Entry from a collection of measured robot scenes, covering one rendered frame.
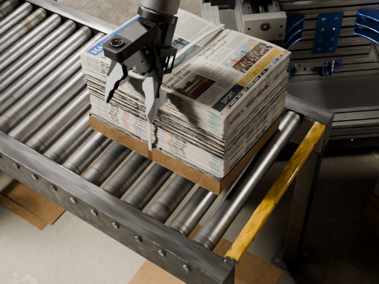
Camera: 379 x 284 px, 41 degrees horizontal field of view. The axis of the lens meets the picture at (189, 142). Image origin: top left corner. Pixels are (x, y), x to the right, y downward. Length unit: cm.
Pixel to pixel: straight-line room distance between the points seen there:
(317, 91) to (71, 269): 124
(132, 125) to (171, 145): 11
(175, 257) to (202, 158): 22
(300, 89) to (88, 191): 127
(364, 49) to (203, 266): 120
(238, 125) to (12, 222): 140
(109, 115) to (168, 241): 33
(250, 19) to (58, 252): 115
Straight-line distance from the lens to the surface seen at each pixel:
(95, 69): 115
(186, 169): 113
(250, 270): 198
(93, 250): 208
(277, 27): 171
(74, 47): 163
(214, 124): 99
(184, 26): 123
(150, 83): 98
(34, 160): 133
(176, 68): 109
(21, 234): 220
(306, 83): 229
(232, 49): 116
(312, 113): 135
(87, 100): 144
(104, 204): 120
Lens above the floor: 178
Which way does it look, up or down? 50 degrees down
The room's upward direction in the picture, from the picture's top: 5 degrees counter-clockwise
